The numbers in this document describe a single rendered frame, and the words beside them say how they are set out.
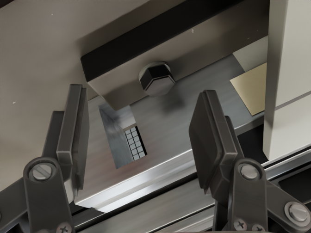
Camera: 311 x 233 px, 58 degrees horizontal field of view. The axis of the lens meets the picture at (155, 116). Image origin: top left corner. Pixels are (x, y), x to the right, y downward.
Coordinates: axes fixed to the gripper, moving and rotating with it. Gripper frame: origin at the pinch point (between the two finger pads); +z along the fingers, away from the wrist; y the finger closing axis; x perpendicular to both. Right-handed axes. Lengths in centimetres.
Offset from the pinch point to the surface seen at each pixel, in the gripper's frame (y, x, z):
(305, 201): 23.2, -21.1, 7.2
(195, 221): 11.7, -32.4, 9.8
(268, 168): 11.5, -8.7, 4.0
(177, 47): 3.3, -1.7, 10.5
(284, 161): 12.7, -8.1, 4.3
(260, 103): 10.0, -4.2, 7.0
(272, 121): 7.1, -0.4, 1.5
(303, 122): 9.8, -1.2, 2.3
